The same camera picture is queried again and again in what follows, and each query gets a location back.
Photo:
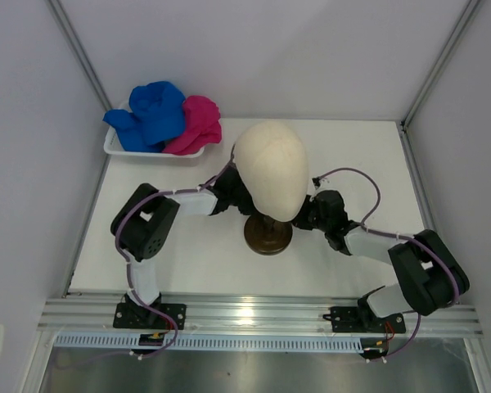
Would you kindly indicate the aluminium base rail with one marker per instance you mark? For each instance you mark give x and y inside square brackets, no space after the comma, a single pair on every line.
[243,315]

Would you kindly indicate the white slotted cable duct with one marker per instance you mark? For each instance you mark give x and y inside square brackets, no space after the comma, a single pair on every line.
[154,341]

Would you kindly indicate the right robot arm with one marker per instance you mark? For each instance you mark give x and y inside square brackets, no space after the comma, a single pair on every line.
[429,277]

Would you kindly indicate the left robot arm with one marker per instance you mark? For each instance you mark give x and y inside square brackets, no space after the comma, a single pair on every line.
[143,224]

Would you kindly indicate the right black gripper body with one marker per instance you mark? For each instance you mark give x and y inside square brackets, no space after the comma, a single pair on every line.
[307,219]

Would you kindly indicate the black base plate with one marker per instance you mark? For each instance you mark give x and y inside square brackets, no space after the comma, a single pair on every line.
[132,316]
[358,319]

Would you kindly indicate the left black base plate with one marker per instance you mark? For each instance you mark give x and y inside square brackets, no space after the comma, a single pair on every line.
[132,316]

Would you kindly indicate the pink baseball cap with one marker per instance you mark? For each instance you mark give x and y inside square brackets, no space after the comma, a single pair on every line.
[202,118]

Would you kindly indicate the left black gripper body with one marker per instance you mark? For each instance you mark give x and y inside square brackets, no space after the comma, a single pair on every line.
[241,198]

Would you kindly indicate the blue baseball cap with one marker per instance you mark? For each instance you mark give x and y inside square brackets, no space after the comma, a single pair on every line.
[158,108]

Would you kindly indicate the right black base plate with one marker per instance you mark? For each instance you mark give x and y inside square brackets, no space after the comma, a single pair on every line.
[358,319]

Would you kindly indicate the white plastic basket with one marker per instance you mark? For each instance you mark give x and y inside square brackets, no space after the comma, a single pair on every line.
[112,147]

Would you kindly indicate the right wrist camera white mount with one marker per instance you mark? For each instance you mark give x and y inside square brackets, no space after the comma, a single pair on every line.
[317,182]

